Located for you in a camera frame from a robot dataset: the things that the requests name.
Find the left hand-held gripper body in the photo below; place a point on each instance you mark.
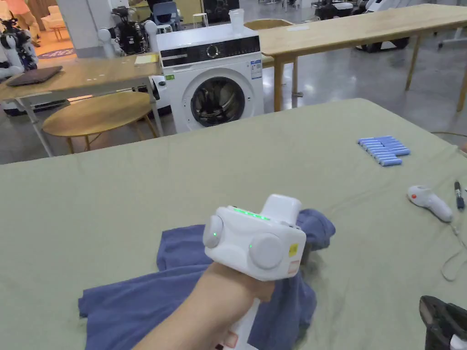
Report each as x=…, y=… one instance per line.
x=255, y=233

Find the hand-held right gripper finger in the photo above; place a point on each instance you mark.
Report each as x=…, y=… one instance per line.
x=436, y=321

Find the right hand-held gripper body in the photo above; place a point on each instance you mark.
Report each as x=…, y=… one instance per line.
x=458, y=343

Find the dark blue shirt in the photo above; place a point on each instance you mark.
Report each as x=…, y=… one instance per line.
x=127, y=310

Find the white hand controller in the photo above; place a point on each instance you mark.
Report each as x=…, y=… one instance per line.
x=427, y=199

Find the black marker pen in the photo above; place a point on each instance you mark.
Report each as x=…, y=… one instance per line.
x=459, y=195

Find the bed with pale green sheet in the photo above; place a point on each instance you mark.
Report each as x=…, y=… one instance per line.
x=109, y=189

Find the group of blue batteries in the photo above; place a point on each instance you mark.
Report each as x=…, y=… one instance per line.
x=385, y=150

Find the white washing machine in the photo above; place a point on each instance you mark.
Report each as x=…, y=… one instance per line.
x=226, y=69

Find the black robot with white shoulders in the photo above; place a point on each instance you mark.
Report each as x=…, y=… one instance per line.
x=129, y=32

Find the white humanoid robot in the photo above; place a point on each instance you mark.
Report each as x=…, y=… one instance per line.
x=16, y=45

